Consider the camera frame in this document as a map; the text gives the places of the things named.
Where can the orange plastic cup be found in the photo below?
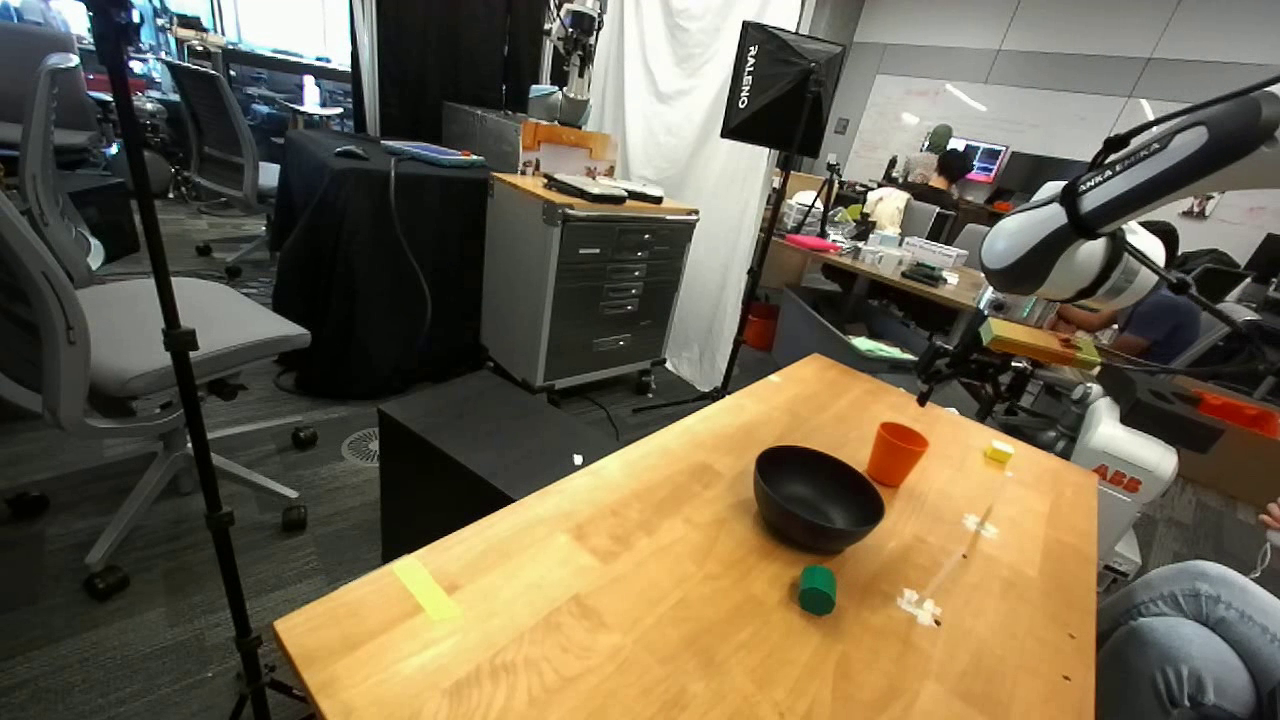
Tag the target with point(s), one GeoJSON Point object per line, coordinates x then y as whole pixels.
{"type": "Point", "coordinates": [896, 456]}

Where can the cardboard box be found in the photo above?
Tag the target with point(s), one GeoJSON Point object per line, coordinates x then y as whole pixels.
{"type": "Point", "coordinates": [566, 145]}

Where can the black tall panel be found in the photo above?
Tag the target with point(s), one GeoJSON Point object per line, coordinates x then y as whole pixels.
{"type": "Point", "coordinates": [453, 67]}

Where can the yellow-green tape strip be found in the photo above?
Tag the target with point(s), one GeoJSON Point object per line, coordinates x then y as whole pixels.
{"type": "Point", "coordinates": [425, 591]}

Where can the green block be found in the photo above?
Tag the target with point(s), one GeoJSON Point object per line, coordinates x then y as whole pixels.
{"type": "Point", "coordinates": [819, 591]}

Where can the black keyboard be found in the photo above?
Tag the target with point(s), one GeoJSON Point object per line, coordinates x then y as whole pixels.
{"type": "Point", "coordinates": [584, 185]}

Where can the dark office chair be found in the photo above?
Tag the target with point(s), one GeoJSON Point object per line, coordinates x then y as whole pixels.
{"type": "Point", "coordinates": [222, 133]}

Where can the white ABB robot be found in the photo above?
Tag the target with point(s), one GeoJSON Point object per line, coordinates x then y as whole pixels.
{"type": "Point", "coordinates": [1124, 465]}

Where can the black cloth covered table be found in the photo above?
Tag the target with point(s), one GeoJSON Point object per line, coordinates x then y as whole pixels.
{"type": "Point", "coordinates": [360, 267]}

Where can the black softbox light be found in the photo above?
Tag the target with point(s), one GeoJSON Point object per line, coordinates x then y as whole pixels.
{"type": "Point", "coordinates": [782, 84]}

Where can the white curtain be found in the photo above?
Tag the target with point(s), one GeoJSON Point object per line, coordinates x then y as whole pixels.
{"type": "Point", "coordinates": [667, 104]}

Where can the blue flat item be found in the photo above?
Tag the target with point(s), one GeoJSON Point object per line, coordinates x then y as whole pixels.
{"type": "Point", "coordinates": [430, 151]}

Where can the clear tape strip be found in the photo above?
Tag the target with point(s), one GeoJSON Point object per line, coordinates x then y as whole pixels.
{"type": "Point", "coordinates": [958, 550]}

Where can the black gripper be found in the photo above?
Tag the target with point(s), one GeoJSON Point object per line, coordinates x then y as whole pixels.
{"type": "Point", "coordinates": [992, 376]}

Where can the seated person blue jeans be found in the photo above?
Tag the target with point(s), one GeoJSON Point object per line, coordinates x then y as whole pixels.
{"type": "Point", "coordinates": [1187, 643]}

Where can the colourful lit monitor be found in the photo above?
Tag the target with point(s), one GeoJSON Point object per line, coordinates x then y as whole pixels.
{"type": "Point", "coordinates": [984, 161]}

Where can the cluttered wooden desk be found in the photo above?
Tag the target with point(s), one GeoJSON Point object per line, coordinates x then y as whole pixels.
{"type": "Point", "coordinates": [904, 280]}

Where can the black flat device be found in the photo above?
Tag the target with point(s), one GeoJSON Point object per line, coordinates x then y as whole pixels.
{"type": "Point", "coordinates": [646, 192]}

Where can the black bowl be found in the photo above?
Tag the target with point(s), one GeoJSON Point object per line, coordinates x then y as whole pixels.
{"type": "Point", "coordinates": [819, 515]}

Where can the dark computer monitor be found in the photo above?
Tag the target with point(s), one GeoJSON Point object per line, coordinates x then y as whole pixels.
{"type": "Point", "coordinates": [1035, 171]}

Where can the person in dark shirt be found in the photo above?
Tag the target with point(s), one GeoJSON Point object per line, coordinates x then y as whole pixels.
{"type": "Point", "coordinates": [1166, 324]}

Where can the softbox light stand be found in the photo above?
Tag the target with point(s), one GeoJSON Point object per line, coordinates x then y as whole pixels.
{"type": "Point", "coordinates": [760, 260]}

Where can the black low box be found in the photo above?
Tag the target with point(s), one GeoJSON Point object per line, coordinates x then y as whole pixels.
{"type": "Point", "coordinates": [482, 441]}

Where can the grey drawer cabinet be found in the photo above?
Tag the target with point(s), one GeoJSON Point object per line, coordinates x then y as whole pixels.
{"type": "Point", "coordinates": [584, 295]}

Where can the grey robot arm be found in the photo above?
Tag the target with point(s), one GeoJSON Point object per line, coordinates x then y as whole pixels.
{"type": "Point", "coordinates": [577, 40]}

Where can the grey frame mesh chair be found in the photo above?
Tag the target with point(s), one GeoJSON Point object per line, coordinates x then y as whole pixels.
{"type": "Point", "coordinates": [39, 133]}

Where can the red bucket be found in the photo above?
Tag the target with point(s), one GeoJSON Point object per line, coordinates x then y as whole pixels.
{"type": "Point", "coordinates": [760, 331]}

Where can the black tripod stand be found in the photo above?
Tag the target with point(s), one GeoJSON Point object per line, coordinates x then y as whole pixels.
{"type": "Point", "coordinates": [182, 342]}

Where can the seated person dark hair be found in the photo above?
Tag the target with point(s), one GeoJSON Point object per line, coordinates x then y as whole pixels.
{"type": "Point", "coordinates": [952, 166]}

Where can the small white tape piece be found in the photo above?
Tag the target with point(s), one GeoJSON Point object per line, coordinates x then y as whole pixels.
{"type": "Point", "coordinates": [982, 525]}

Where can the clear plastic wrapper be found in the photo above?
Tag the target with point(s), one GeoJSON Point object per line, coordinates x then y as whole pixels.
{"type": "Point", "coordinates": [920, 611]}

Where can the grey cushioned office chair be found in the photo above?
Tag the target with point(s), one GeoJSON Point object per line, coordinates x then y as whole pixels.
{"type": "Point", "coordinates": [173, 332]}

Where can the window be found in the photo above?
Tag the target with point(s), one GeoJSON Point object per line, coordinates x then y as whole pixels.
{"type": "Point", "coordinates": [284, 27]}

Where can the small yellow tape piece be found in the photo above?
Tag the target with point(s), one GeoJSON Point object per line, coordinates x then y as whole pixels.
{"type": "Point", "coordinates": [996, 452]}

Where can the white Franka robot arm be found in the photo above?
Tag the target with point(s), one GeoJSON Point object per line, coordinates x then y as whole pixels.
{"type": "Point", "coordinates": [1161, 166]}

